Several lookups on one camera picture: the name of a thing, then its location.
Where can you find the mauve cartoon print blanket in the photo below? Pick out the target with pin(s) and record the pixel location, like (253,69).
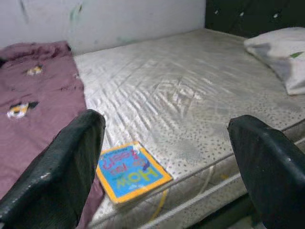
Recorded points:
(47,83)

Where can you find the blue yellow children's book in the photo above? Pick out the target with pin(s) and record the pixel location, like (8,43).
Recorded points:
(133,171)

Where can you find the white quilted mattress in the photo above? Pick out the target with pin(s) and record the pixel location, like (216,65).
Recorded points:
(178,95)

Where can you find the white pillow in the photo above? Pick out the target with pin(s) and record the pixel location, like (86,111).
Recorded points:
(281,55)

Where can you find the dark tufted headboard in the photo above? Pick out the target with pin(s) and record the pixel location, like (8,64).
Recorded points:
(250,14)

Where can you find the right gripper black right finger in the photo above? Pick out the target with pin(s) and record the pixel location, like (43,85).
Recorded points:
(274,181)

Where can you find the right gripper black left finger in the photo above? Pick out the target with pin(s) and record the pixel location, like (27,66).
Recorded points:
(52,181)

